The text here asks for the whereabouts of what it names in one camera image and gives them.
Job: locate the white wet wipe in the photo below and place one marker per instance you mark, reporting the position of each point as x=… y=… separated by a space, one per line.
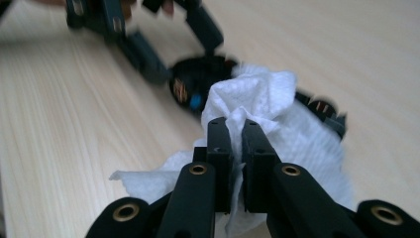
x=264 y=92

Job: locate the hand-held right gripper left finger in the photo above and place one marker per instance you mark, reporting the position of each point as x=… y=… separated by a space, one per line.
x=219 y=158

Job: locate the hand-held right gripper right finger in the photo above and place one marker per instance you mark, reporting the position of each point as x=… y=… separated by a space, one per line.
x=259 y=165

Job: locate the blue toy car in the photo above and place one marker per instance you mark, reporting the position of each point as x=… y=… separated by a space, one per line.
x=193 y=74

